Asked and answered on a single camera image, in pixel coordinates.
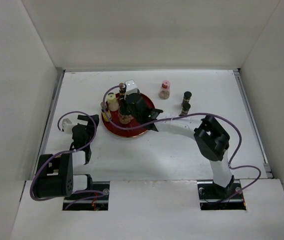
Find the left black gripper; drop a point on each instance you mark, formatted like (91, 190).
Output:
(85, 118)

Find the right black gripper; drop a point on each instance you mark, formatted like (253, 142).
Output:
(126, 96)

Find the yellow label brown bottle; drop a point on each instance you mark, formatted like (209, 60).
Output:
(106, 114)

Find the black grinder salt jar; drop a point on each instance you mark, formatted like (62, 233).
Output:
(123, 113)

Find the cream cap spice jar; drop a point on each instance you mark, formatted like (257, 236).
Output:
(112, 102)

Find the gold cap yellow bottle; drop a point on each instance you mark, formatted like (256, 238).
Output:
(122, 90)

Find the black cap brown spice jar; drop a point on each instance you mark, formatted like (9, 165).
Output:
(185, 109)

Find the black cap spice bottle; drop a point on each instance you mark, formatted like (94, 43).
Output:
(186, 97)

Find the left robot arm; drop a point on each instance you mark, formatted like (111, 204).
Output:
(55, 172)

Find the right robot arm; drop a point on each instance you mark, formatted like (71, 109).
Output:
(210, 137)

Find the red round lacquer tray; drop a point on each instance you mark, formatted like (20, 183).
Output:
(119, 132)

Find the pink cap spice jar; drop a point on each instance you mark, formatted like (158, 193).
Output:
(164, 92)

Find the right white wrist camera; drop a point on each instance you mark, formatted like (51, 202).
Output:
(130, 87)

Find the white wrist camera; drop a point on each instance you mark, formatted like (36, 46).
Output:
(67, 125)
(130, 87)

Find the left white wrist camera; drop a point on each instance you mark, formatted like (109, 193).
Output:
(67, 125)

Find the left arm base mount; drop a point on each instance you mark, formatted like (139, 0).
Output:
(96, 200)

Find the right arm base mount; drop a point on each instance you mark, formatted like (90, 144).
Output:
(215, 198)

